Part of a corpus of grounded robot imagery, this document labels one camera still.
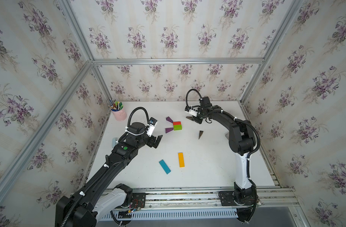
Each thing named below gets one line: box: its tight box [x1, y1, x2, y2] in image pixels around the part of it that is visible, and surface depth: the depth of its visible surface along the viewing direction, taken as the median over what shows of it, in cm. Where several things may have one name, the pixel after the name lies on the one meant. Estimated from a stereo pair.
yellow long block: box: [178, 152, 185, 168], surface depth 89 cm
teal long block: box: [158, 159, 172, 175], surface depth 86 cm
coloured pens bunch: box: [107, 98, 124, 112], surface depth 105 cm
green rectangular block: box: [173, 124, 182, 131], surface depth 103 cm
